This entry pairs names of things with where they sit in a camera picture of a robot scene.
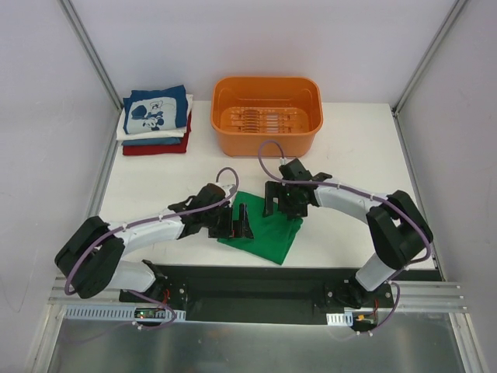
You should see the green t shirt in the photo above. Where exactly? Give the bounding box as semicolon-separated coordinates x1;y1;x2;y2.
217;192;303;265

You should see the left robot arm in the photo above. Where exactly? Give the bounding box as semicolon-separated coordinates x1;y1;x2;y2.
54;183;254;302

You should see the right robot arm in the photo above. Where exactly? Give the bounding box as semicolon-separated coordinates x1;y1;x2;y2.
262;173;433;309

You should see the orange plastic basket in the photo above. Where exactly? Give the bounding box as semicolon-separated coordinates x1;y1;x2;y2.
210;76;323;157

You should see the white folded t shirt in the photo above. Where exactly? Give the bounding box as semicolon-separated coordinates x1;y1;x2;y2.
116;85;193;141

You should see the dark blue folded t shirt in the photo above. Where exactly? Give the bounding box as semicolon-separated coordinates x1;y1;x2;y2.
122;137;183;146

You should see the red folded t shirt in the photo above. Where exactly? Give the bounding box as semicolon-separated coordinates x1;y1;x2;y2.
122;114;192;156

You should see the blue cartoon print t shirt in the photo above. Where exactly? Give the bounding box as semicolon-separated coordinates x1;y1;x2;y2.
123;85;188;135

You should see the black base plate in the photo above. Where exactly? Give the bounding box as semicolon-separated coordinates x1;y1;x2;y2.
73;262;443;322

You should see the right white cable duct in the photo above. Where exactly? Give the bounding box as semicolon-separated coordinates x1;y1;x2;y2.
326;312;353;327

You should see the white cable duct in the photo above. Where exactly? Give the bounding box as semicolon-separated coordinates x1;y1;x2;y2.
326;312;353;327
65;305;186;323

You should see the aluminium cross rail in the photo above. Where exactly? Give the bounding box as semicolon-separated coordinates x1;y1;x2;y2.
47;276;469;313

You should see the left white cable duct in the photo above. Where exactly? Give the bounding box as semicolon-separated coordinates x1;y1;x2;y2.
65;305;186;323

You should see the left aluminium frame post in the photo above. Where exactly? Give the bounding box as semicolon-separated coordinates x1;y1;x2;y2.
57;0;123;110

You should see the aluminium frame post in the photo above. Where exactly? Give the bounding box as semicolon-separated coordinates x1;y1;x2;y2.
57;0;123;110
391;0;470;118

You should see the right aluminium frame post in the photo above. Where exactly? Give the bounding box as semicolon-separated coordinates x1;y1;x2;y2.
391;0;470;118

